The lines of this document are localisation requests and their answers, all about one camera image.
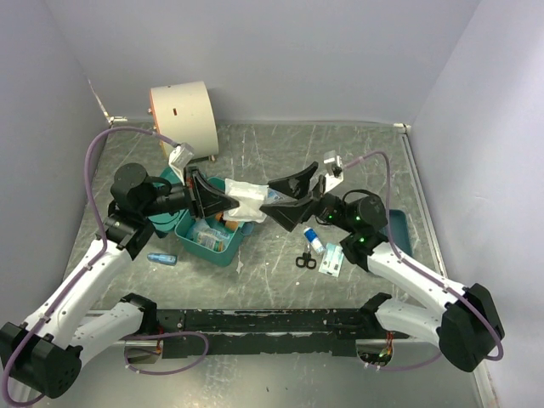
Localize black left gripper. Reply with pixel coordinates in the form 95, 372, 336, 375
140, 166, 240, 222

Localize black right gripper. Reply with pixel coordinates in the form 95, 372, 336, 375
259, 161, 355, 234

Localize brown bottle orange cap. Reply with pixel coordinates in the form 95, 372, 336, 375
216, 213, 239, 231

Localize clear gauze packet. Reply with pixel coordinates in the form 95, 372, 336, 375
224, 178, 281, 224

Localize blue cotton pad bag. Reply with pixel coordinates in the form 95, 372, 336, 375
186, 219, 230, 252

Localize green white bandage packet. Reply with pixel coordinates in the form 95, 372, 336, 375
195, 233, 224, 252

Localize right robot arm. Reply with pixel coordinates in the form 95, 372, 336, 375
260, 163, 505, 372

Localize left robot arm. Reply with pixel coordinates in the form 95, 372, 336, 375
1, 163, 239, 407

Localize teal medicine kit box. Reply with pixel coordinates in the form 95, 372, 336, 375
149, 167, 252, 267

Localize black scissors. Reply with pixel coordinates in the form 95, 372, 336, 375
295, 243, 317, 269

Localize blue transparent small bottle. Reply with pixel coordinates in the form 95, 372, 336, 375
147, 252, 178, 266

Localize cream cylindrical cabinet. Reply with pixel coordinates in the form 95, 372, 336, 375
149, 81, 219, 162

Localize teal divided tray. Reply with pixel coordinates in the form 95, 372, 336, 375
369, 209, 413, 282

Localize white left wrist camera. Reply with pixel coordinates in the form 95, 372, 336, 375
168, 143, 195, 173

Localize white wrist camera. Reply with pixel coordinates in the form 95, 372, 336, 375
168, 143, 195, 173
318, 150, 344, 194

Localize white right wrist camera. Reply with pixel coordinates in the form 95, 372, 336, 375
318, 150, 344, 194

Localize metal corner bracket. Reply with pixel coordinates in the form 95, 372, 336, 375
107, 116, 128, 128

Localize aluminium frame rail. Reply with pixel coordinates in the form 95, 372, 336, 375
32, 309, 480, 345

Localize black mounting base rail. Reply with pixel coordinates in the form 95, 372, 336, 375
157, 308, 386, 359

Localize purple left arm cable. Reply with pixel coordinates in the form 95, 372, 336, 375
0, 126, 178, 405

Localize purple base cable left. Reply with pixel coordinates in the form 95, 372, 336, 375
122, 331, 210, 376

